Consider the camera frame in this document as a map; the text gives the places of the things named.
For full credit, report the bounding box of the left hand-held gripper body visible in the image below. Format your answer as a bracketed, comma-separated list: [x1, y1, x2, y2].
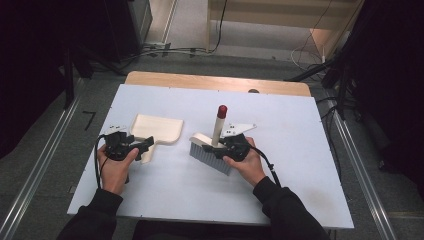
[103, 124, 138, 162]

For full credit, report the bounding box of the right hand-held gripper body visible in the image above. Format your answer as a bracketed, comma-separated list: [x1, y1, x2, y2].
[219, 122, 258, 163]

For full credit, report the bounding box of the cream brush with red cap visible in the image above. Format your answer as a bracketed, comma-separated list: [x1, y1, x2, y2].
[188, 104, 233, 177]

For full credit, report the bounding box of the cream plastic dustpan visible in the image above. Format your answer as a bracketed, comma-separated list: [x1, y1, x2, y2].
[129, 113, 185, 165]

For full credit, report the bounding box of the person's right hand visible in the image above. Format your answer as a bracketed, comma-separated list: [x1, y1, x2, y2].
[222, 136, 268, 188]

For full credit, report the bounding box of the person's left hand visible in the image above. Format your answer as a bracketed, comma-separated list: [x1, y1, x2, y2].
[96, 143, 140, 196]

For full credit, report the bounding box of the white board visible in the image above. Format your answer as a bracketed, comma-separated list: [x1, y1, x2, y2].
[66, 83, 355, 230]

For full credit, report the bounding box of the wooden table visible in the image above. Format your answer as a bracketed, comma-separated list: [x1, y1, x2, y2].
[124, 70, 312, 98]

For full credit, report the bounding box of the black cabinet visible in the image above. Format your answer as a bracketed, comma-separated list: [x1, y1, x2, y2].
[102, 0, 154, 65]

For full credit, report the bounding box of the black metal stand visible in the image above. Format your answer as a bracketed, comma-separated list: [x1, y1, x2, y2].
[334, 61, 353, 120]

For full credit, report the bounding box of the dark curtain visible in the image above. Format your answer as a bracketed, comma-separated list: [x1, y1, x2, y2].
[346, 0, 424, 201]
[0, 0, 108, 160]

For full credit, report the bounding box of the light wooden shelf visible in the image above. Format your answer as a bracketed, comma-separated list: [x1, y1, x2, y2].
[205, 0, 366, 62]

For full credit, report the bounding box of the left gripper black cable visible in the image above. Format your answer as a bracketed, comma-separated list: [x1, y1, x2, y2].
[93, 133, 112, 190]

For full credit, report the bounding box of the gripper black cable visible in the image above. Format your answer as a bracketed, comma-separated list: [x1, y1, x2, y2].
[93, 133, 112, 190]
[249, 145, 283, 188]

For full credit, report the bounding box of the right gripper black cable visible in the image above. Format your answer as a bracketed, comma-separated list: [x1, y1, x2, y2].
[249, 145, 283, 188]

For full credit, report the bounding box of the metal floor rail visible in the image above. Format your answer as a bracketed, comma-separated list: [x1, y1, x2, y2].
[324, 98, 400, 240]
[0, 79, 84, 240]

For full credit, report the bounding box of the bundle of floor cables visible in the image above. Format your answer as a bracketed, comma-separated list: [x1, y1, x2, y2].
[120, 42, 210, 64]

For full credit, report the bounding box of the white cable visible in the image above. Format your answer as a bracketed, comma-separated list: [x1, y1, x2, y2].
[290, 31, 327, 73]

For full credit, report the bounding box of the hanging black cable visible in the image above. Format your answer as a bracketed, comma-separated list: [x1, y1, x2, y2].
[209, 0, 229, 54]

